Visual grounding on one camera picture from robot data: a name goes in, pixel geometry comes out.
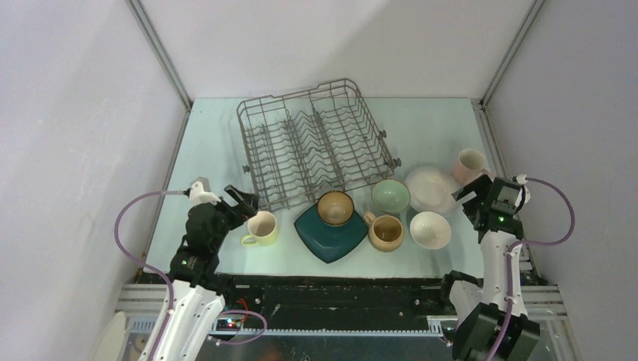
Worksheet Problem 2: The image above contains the white ruffled plate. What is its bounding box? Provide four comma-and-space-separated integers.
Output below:
405, 166, 460, 217

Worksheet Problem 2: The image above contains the brown speckled bowl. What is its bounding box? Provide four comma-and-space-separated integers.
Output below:
317, 190, 355, 226

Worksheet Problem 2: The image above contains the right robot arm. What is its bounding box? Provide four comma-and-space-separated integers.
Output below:
437, 174, 540, 360

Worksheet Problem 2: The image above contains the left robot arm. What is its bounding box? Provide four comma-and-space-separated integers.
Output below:
139, 180, 259, 360

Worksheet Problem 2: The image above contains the pink mug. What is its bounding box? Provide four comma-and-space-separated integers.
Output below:
452, 148, 493, 187

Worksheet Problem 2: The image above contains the yellow-green mug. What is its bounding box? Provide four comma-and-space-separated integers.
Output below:
241, 211, 279, 247

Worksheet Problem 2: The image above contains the white ceramic bowl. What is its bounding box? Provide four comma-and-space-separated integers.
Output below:
409, 211, 451, 250

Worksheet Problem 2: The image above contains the green ceramic bowl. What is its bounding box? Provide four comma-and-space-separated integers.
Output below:
371, 179, 411, 214

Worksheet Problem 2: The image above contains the tan ceramic mug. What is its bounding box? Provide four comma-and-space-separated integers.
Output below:
363, 211, 404, 253

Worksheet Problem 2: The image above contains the teal square plate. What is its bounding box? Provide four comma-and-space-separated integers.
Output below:
293, 205, 368, 264

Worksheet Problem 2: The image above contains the left circuit board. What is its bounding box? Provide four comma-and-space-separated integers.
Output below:
215, 318, 244, 332

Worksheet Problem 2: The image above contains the circuit board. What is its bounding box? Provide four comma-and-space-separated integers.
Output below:
441, 321, 460, 344
215, 318, 244, 332

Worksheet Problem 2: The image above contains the right circuit board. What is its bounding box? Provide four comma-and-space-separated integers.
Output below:
441, 321, 460, 344

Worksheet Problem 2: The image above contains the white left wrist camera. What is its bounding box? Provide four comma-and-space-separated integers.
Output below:
187, 177, 221, 205

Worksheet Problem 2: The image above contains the grey wire dish rack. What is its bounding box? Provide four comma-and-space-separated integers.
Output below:
236, 78, 402, 211

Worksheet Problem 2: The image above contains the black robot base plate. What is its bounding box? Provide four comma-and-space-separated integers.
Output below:
214, 274, 455, 333

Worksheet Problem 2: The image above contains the grey slotted cable duct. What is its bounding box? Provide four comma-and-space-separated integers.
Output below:
126, 317, 445, 337

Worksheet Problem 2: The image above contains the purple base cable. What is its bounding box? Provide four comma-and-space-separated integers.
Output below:
209, 308, 269, 347

